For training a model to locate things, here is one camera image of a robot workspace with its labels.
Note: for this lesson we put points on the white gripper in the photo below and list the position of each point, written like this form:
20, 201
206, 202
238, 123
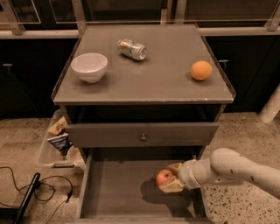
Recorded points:
185, 174

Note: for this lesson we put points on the red apple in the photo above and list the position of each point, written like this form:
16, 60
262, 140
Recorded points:
163, 176

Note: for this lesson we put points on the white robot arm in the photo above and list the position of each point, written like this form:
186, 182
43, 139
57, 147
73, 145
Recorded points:
222, 167

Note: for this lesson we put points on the brass drawer knob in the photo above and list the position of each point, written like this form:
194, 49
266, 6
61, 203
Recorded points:
143, 138

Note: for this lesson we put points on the grey top drawer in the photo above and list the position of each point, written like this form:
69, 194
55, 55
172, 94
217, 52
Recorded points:
86, 135

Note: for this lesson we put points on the open grey middle drawer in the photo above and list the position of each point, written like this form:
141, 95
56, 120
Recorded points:
119, 187

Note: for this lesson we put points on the grey wooden drawer cabinet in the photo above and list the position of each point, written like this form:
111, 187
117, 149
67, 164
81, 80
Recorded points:
158, 89

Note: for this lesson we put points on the orange fruit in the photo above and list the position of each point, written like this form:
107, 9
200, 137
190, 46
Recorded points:
201, 70

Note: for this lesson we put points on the dark snack bag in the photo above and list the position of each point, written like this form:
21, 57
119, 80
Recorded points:
61, 143

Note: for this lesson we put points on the yellow snack packet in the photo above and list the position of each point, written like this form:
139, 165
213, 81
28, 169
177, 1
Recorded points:
58, 127

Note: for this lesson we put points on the clear plastic storage bin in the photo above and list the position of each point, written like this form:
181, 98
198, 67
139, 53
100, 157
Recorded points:
50, 157

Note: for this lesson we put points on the crushed soda can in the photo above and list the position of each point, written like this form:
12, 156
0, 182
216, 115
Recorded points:
132, 49

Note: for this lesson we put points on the white ceramic bowl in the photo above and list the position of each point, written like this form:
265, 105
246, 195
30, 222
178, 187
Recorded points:
89, 67

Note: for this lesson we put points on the black stand leg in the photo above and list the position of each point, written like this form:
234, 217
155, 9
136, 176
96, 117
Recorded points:
27, 197

